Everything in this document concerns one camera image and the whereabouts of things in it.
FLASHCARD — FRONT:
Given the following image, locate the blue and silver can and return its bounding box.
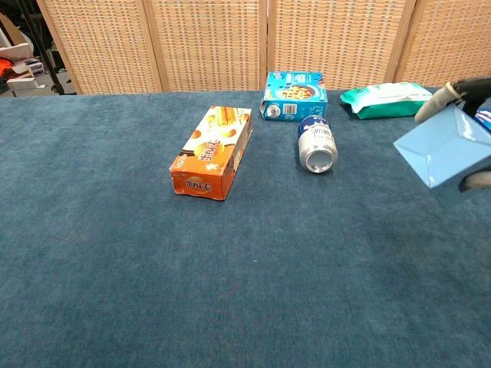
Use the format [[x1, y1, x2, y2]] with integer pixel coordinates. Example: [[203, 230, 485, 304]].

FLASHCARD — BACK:
[[297, 115, 339, 174]]

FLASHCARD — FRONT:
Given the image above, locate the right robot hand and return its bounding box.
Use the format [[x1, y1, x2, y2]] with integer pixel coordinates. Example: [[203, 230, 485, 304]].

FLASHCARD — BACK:
[[414, 76, 491, 192]]

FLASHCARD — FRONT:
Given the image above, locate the black tripod stand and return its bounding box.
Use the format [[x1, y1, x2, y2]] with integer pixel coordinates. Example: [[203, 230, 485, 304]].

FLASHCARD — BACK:
[[15, 0, 67, 96]]

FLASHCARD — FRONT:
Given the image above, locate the blue cookie box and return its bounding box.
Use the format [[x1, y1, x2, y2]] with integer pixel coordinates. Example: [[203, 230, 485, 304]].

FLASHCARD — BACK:
[[259, 71, 329, 123]]

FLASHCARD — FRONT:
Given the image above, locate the white cardboard box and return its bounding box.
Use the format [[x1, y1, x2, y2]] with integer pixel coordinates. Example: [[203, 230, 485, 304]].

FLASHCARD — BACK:
[[5, 75, 40, 97]]

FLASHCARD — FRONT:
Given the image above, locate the orange biscuit box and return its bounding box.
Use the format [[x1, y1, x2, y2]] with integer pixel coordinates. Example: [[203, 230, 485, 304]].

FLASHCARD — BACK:
[[169, 105, 254, 202]]

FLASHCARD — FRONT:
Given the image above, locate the green wet wipes pack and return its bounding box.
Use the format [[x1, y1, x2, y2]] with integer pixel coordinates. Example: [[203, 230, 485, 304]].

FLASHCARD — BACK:
[[339, 81, 434, 121]]

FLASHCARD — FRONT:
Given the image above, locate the small light blue speaker box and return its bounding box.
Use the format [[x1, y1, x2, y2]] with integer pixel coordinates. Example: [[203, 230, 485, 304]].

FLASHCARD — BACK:
[[393, 103, 491, 210]]

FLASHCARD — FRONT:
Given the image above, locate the brown cardboard sheet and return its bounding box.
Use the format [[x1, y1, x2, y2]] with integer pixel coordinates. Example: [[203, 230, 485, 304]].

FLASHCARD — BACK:
[[0, 14, 28, 49]]

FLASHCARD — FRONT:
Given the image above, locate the small white and blue box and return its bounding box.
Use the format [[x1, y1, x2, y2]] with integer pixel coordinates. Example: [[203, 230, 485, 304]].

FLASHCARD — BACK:
[[24, 59, 45, 77]]

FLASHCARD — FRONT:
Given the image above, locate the wicker folding screen panel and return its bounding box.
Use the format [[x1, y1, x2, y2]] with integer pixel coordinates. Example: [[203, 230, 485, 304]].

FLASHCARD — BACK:
[[394, 0, 491, 88], [143, 0, 269, 94], [36, 0, 164, 96], [266, 0, 417, 91]]

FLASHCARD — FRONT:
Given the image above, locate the dark blue packet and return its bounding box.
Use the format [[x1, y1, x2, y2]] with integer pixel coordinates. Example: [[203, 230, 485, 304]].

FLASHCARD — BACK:
[[474, 108, 491, 135]]

